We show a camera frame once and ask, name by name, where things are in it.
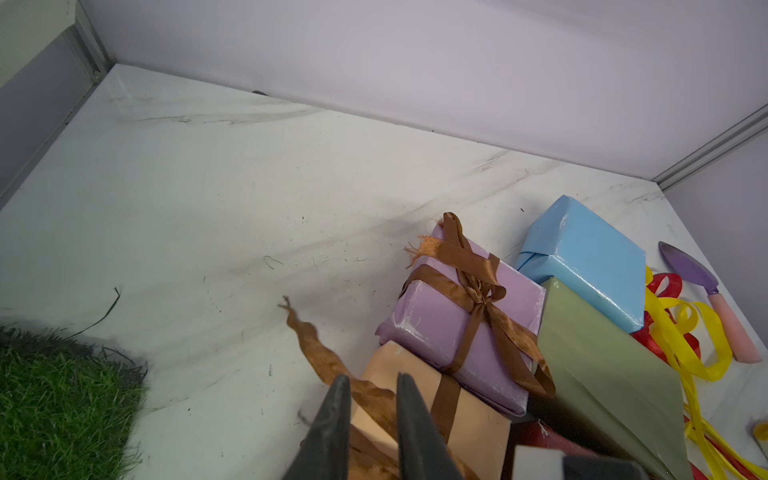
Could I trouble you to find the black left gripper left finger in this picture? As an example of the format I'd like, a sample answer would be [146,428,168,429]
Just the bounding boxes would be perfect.
[283,374,351,480]

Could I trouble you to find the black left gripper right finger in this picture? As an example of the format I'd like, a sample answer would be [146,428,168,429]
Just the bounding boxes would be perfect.
[396,373,462,480]

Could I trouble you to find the brown ribbon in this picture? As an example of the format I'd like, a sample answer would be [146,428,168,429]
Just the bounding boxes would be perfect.
[280,296,478,479]
[401,212,556,399]

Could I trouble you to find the orange gift box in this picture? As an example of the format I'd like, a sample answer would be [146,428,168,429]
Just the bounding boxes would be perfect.
[362,341,511,479]

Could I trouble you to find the red gift box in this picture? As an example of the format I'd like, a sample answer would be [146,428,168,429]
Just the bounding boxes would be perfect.
[501,420,597,479]

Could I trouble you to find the green gift box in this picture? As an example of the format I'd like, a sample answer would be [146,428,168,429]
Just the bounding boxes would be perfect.
[528,277,693,479]

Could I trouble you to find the light blue gift box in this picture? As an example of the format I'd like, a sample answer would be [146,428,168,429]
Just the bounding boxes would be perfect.
[515,195,646,333]

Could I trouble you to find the red ribbon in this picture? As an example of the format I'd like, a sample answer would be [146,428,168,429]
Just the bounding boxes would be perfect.
[634,269,767,479]

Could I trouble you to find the yellow ribbon of blue box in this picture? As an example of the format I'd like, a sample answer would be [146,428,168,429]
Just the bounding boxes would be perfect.
[643,266,768,480]

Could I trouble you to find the purple gift box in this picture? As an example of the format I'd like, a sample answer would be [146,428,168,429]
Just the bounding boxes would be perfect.
[376,221,546,416]

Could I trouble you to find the brown ribbon on purple box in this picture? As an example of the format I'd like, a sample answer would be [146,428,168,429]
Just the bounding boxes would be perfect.
[401,212,556,399]

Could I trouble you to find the green artificial grass mat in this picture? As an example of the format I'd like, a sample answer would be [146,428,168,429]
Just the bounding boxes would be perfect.
[1,320,148,479]

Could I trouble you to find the white two-tier mesh shelf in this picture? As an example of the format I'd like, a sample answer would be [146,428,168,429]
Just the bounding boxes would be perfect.
[0,0,76,86]

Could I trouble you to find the purple trowel pink handle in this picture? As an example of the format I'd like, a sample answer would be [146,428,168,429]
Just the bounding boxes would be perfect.
[658,241,762,364]

